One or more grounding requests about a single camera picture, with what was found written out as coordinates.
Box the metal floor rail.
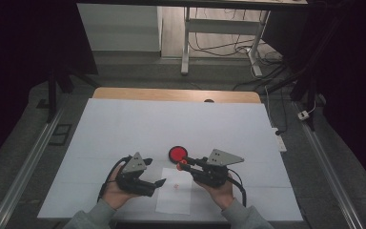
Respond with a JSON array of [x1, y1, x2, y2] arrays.
[[293, 100, 366, 229], [0, 94, 70, 229]]

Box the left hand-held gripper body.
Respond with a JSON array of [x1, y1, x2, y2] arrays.
[[116, 151, 157, 198]]

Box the person's right hand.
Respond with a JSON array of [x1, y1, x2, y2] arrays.
[[199, 172, 236, 212]]

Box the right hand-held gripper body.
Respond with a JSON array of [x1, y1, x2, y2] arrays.
[[191, 148, 246, 189]]

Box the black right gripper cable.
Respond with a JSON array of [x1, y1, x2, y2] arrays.
[[226, 167, 248, 208]]

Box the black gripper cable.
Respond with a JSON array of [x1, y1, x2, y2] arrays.
[[226, 167, 248, 208], [96, 155, 133, 203]]

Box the white power strip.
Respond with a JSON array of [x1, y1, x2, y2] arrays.
[[272, 126, 288, 154]]

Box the black floor cables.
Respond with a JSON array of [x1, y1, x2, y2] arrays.
[[188, 8, 295, 92]]

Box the person's left hand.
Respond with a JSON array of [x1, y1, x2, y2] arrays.
[[100, 162, 141, 212]]

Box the white paper sheet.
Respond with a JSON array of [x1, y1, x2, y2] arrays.
[[154, 167, 194, 216]]

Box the black tripod stand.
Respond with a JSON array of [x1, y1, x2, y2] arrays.
[[265, 60, 325, 132], [45, 61, 103, 124]]

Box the small red stamp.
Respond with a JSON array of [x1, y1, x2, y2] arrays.
[[175, 159, 189, 172]]

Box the round red ink pad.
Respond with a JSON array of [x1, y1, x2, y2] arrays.
[[168, 145, 190, 165]]

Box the white desk frame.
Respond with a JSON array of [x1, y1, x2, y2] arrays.
[[180, 6, 272, 78]]

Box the white table cover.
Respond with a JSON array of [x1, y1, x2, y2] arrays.
[[36, 97, 304, 222]]

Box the white cabinet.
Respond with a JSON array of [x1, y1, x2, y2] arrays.
[[76, 3, 163, 52]]

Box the black curtain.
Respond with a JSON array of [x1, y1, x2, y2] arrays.
[[0, 0, 100, 175], [261, 0, 366, 195]]

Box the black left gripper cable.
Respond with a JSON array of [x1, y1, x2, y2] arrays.
[[96, 155, 133, 203]]

